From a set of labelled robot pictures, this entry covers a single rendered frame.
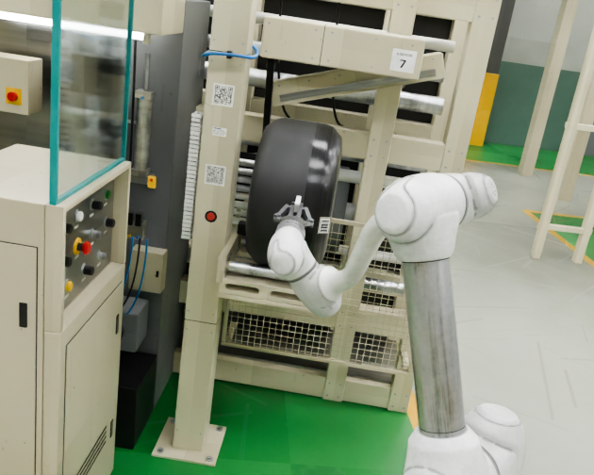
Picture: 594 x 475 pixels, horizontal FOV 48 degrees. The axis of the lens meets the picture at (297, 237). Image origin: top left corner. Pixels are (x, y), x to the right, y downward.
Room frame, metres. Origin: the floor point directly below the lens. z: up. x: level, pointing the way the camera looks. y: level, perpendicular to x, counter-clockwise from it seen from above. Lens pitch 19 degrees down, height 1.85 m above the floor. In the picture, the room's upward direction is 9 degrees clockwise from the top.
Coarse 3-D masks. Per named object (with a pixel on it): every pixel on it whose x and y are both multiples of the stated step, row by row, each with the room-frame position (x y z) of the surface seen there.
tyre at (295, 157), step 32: (288, 128) 2.31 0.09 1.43; (320, 128) 2.34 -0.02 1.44; (256, 160) 2.22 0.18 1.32; (288, 160) 2.19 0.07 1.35; (320, 160) 2.20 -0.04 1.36; (256, 192) 2.15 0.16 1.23; (288, 192) 2.13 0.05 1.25; (320, 192) 2.14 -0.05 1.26; (256, 224) 2.14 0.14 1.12; (256, 256) 2.21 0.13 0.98; (320, 256) 2.20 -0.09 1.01
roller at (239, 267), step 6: (228, 264) 2.27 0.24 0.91; (234, 264) 2.25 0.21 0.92; (240, 264) 2.25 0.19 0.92; (246, 264) 2.26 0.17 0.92; (252, 264) 2.26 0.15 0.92; (258, 264) 2.27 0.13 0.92; (228, 270) 2.25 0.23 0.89; (234, 270) 2.25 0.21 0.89; (240, 270) 2.24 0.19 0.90; (246, 270) 2.24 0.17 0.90; (252, 270) 2.24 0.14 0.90; (258, 270) 2.24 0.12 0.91; (264, 270) 2.24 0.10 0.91; (270, 270) 2.24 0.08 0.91; (264, 276) 2.25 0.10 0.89; (270, 276) 2.24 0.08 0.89; (276, 276) 2.24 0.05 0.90; (282, 276) 2.24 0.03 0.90
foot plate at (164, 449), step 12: (168, 420) 2.50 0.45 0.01; (168, 432) 2.42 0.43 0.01; (216, 432) 2.47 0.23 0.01; (168, 444) 2.34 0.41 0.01; (216, 444) 2.39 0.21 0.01; (156, 456) 2.26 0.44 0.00; (168, 456) 2.26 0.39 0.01; (180, 456) 2.27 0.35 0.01; (192, 456) 2.28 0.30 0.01; (204, 456) 2.30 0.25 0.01; (216, 456) 2.31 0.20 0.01
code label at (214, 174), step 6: (210, 168) 2.33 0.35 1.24; (216, 168) 2.33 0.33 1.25; (222, 168) 2.33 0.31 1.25; (210, 174) 2.33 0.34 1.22; (216, 174) 2.33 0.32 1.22; (222, 174) 2.33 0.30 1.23; (210, 180) 2.33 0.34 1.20; (216, 180) 2.33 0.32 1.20; (222, 180) 2.33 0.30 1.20; (222, 186) 2.33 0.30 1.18
